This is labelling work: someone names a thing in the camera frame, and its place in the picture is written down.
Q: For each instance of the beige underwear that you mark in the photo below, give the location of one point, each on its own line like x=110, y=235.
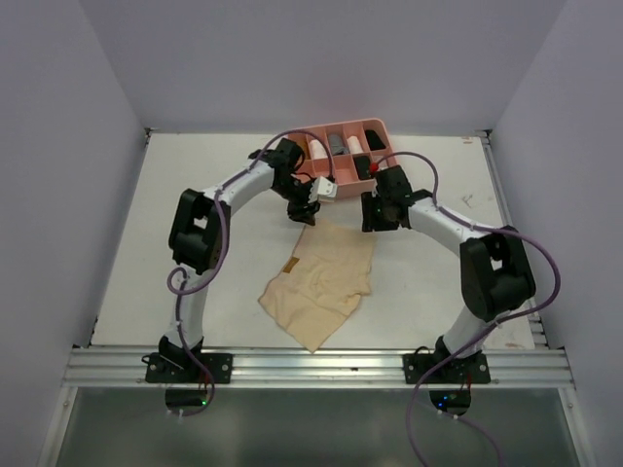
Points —
x=322, y=283

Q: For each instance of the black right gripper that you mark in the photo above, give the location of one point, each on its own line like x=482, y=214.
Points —
x=369, y=219

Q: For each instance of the pink divided organizer tray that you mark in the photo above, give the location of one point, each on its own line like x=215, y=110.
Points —
x=341, y=167

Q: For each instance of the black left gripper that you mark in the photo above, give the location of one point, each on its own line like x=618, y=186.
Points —
x=298, y=212

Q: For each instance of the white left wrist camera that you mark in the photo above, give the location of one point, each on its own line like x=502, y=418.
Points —
x=323, y=190

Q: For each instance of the black rolled underwear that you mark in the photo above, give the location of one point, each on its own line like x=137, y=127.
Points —
x=374, y=141

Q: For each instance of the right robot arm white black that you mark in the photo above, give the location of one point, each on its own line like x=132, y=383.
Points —
x=494, y=270

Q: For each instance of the black underwear orange trim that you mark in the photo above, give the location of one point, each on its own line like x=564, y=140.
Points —
x=362, y=166

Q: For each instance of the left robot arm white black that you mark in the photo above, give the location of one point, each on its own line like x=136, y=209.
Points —
x=199, y=237

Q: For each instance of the grey rolled underwear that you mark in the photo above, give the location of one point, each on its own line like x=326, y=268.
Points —
x=337, y=145

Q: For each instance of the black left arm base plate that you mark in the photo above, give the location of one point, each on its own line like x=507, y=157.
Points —
x=159, y=370

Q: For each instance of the aluminium table frame rail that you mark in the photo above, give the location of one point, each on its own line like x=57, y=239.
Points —
x=415, y=294

